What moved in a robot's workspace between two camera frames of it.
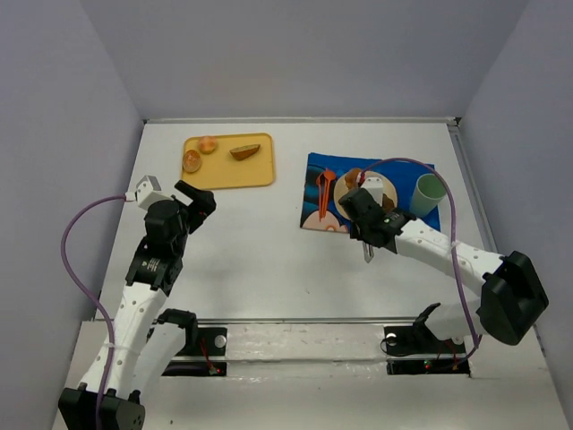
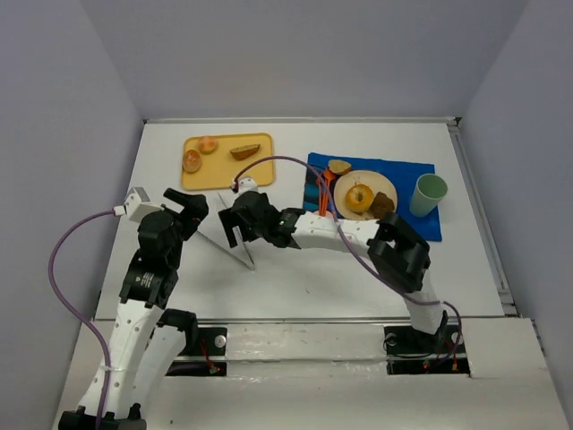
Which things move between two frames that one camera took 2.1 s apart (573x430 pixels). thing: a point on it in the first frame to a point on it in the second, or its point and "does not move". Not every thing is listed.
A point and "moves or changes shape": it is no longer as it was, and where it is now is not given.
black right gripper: x=367 y=230 to x=239 y=217
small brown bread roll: x=351 y=178 to x=338 y=166
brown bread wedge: x=244 y=151 does not move
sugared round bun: x=192 y=160 does not move
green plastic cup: x=429 y=193 does not move
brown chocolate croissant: x=387 y=203 does not move
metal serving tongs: x=368 y=251 moves or changes shape
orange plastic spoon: x=321 y=183 does not move
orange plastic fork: x=329 y=176 does not move
